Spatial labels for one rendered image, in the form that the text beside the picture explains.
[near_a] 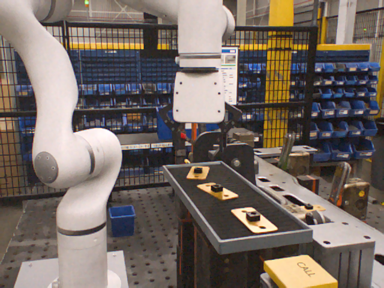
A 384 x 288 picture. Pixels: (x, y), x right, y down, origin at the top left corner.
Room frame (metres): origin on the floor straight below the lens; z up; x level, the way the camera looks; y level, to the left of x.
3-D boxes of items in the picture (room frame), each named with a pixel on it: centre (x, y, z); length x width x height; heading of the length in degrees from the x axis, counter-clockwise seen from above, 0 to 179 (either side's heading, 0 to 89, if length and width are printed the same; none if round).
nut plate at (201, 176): (0.77, -0.01, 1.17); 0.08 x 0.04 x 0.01; 171
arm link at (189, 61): (0.77, -0.01, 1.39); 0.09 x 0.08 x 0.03; 81
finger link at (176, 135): (0.78, 0.04, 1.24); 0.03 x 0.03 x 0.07; 81
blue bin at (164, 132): (1.80, 0.02, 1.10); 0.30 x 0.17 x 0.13; 98
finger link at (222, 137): (0.76, -0.07, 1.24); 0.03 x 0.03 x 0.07; 81
